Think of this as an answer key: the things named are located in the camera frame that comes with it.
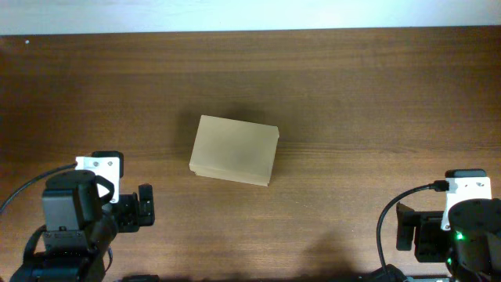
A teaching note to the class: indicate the brown cardboard box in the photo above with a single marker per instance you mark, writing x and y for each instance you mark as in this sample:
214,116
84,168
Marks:
237,151

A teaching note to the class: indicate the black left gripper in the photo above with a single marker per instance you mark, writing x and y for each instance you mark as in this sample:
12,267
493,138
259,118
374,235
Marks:
133,218

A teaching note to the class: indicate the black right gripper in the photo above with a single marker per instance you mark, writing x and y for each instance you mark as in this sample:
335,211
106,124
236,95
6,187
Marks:
425,223

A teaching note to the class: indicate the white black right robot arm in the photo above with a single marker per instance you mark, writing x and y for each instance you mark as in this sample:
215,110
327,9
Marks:
470,248

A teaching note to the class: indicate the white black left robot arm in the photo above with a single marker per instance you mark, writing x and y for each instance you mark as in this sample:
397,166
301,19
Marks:
81,221

